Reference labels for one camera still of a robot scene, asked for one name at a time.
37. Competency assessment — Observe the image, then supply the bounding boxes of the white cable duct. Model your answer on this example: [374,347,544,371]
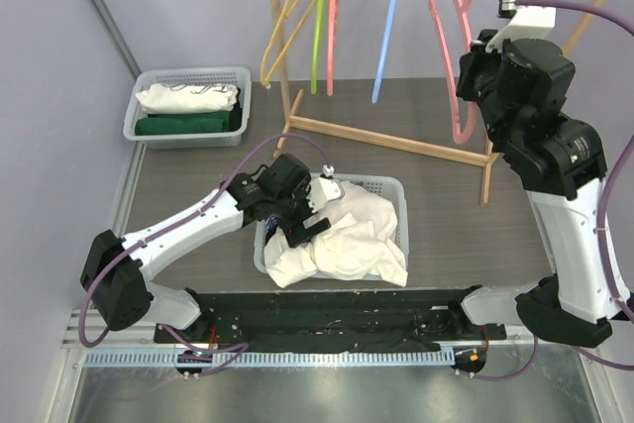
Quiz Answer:
[83,347,455,369]

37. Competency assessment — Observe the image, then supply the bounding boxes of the dark green folded cloth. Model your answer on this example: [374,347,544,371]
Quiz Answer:
[135,112,233,136]

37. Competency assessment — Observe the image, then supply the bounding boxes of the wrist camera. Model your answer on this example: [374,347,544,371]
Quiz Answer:
[485,0,556,53]
[307,164,345,212]

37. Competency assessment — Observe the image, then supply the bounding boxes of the wooden clothes rack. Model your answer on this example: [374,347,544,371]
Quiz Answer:
[260,0,606,204]

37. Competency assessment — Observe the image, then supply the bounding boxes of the white tank top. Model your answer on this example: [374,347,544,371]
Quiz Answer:
[264,180,408,288]

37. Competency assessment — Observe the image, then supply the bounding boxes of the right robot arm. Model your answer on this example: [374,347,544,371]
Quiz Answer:
[447,30,632,349]

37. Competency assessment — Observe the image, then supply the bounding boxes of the blue striped tank top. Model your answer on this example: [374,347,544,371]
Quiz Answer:
[264,217,278,244]

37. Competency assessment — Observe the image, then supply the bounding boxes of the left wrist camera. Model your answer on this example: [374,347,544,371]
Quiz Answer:
[307,164,345,212]

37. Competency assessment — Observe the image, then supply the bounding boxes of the light blue hanger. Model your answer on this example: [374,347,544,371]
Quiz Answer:
[370,0,397,104]

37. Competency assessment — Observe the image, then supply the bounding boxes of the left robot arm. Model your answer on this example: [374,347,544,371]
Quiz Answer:
[80,154,344,343]

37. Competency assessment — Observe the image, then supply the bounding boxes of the yellow hanger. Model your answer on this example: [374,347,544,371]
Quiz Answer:
[258,0,328,88]

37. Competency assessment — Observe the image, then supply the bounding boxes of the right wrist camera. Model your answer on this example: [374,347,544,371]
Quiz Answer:
[485,0,556,53]

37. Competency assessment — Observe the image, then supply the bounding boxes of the white folded cloth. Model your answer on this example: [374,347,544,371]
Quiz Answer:
[135,83,240,114]

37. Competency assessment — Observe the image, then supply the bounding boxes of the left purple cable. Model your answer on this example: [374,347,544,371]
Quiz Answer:
[77,133,338,377]

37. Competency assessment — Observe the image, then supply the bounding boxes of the white plastic basket back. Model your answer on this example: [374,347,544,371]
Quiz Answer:
[123,66,252,149]

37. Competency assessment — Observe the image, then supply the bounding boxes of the white plastic basket centre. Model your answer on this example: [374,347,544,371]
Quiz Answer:
[254,174,409,280]

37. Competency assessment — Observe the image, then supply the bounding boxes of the white plastic basket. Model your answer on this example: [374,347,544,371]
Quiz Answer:
[123,66,252,149]
[254,174,409,280]

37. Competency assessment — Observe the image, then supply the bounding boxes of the lime green hanger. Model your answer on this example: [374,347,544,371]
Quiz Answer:
[310,0,326,94]

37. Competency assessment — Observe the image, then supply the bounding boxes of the pink wavy hanger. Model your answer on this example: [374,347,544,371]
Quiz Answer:
[326,0,339,96]

